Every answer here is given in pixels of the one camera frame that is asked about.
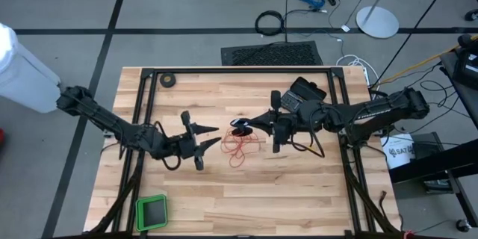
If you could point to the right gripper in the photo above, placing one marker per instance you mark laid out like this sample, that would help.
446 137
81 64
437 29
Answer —
302 119

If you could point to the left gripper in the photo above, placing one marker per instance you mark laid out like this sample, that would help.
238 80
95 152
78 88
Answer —
179 146

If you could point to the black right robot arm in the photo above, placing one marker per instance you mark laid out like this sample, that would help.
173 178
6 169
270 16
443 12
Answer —
388 109

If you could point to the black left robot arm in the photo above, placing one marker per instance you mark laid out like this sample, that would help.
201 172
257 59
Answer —
108 119

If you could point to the black slab-shaped device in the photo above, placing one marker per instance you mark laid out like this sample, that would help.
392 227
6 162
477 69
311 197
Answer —
308 89

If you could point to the black perforated floor mat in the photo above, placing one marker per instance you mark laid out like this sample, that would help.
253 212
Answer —
272 54

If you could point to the black tape roll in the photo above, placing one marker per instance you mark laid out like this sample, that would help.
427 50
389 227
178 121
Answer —
162 80

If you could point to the green-framed black tray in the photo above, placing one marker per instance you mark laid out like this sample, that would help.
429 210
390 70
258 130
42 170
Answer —
151 213

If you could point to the white power strip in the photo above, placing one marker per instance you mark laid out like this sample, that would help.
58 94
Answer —
366 76

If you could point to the small white floor adapter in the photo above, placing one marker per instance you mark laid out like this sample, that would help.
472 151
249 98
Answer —
345 28

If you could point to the silver round-base stand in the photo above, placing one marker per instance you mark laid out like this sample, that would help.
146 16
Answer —
377 22

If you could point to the dark grey box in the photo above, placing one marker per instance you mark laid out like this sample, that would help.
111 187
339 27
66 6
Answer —
425 145

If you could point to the black diagonal beam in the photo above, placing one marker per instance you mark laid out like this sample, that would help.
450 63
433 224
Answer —
433 164

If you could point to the small red tag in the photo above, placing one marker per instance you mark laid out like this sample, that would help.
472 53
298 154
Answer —
407 234

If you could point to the white plastic bin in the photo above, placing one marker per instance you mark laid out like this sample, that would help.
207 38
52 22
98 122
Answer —
22 78

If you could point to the grey work table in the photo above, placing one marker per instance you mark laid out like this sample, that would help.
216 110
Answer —
467 104

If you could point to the thin black diagonal pole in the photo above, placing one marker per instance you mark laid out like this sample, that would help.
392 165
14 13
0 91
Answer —
433 3

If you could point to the black device with label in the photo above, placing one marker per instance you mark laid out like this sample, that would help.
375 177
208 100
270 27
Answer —
471 67

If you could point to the black caster wheel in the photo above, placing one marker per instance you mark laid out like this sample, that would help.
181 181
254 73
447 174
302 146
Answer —
472 15
463 225

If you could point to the black aluminium table frame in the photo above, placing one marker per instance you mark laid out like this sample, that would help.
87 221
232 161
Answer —
242 70

